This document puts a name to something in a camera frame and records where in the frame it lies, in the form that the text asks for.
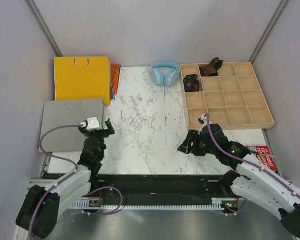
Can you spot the white cable duct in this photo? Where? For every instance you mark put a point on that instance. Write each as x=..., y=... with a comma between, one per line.
x=88, y=205

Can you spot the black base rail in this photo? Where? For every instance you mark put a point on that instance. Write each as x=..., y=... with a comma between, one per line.
x=160, y=190

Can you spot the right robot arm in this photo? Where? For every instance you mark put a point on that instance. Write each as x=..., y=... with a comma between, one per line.
x=249, y=177

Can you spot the black orange floral tie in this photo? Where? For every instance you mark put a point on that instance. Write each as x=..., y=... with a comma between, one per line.
x=191, y=83

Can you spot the yellow ring binder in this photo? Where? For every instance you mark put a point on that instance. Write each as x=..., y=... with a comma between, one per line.
x=82, y=77

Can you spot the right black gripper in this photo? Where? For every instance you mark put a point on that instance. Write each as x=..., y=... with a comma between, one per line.
x=192, y=136

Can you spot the light blue headphones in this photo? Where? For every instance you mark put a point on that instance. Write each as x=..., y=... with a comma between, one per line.
x=165, y=72

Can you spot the brown rolled tie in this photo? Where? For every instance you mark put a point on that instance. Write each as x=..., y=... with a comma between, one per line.
x=211, y=69

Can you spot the orange perforated board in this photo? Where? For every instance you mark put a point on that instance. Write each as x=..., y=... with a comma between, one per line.
x=115, y=74

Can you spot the red treehouse book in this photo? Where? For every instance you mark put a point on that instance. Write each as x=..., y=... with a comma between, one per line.
x=264, y=155

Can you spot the wooden compartment tray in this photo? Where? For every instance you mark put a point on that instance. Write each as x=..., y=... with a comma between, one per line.
x=234, y=99

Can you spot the purple notebook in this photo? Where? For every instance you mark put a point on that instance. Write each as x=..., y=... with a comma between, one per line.
x=112, y=93

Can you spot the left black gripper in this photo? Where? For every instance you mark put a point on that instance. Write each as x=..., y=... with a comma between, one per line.
x=88, y=133

